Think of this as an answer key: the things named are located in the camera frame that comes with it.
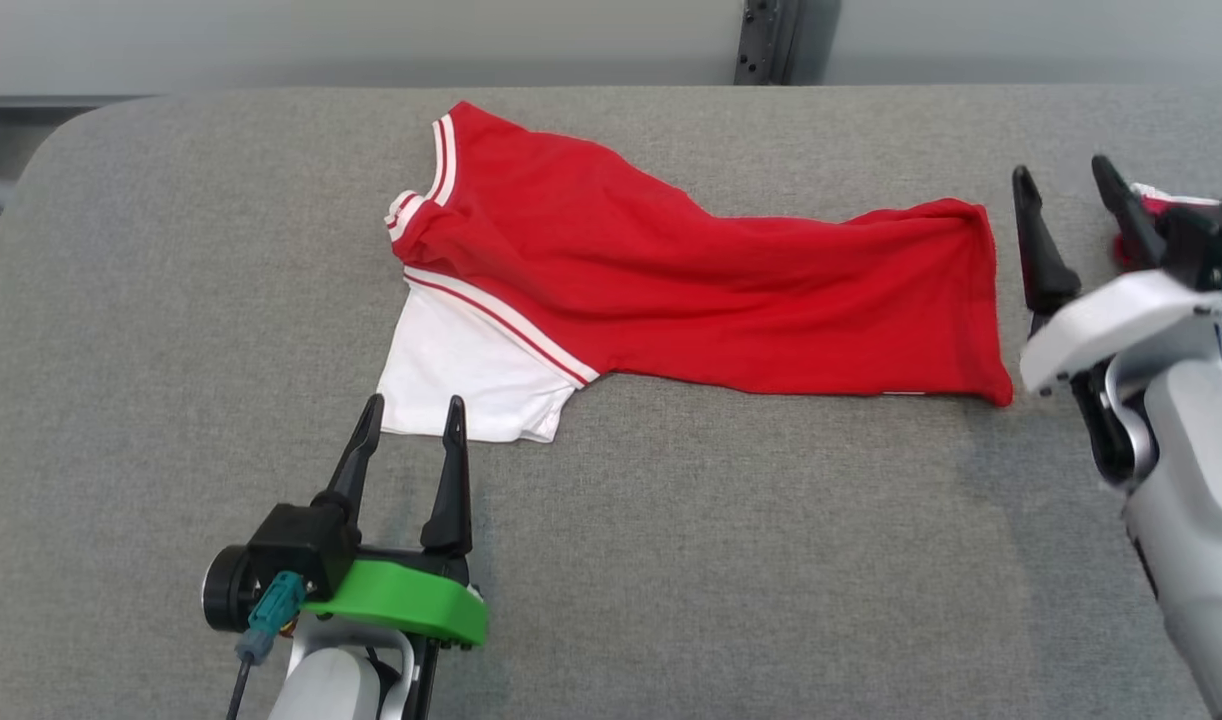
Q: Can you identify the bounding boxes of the red shorts with white trim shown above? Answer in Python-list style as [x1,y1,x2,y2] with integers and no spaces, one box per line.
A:
[1111,182,1222,393]

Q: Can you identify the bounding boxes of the red shirt with white sleeve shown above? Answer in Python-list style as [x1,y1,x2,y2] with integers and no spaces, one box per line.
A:
[376,100,1015,444]

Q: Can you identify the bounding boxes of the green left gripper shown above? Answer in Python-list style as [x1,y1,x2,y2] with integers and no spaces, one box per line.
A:
[301,393,489,651]

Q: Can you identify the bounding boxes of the left camera cable teal plug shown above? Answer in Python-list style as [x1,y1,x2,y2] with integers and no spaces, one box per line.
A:
[226,570,307,720]

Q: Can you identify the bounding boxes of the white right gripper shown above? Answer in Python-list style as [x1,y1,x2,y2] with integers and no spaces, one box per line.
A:
[1011,154,1222,397]

